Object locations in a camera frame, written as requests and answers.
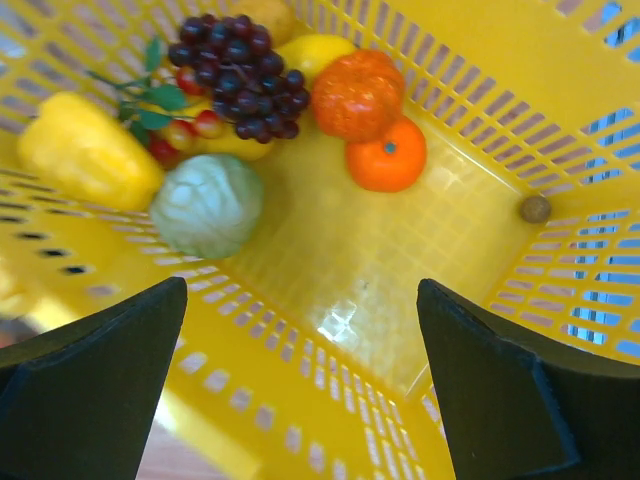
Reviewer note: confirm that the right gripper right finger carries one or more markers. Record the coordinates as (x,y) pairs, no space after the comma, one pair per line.
(516,404)

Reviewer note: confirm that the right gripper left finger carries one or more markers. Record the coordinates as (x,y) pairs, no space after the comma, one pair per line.
(78,402)

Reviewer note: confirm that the orange tangerine fruit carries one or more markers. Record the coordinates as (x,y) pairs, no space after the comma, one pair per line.
(391,163)

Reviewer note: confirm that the small brown nut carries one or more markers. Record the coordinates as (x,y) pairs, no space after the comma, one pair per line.
(535,209)

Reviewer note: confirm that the yellow plastic basket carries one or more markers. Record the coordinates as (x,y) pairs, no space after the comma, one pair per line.
(301,356)

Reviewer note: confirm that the red cherry sprig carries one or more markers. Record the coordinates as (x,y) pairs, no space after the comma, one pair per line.
(160,107)

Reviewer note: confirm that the orange tangerines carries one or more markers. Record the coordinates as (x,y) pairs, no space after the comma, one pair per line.
(358,96)

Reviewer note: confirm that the purple grape bunch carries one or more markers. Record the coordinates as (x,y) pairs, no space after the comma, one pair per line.
(232,60)

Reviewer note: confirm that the yellow lemon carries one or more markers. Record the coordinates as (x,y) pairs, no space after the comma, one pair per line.
(312,53)

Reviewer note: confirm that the brown potato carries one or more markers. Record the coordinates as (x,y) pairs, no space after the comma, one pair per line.
(275,15)

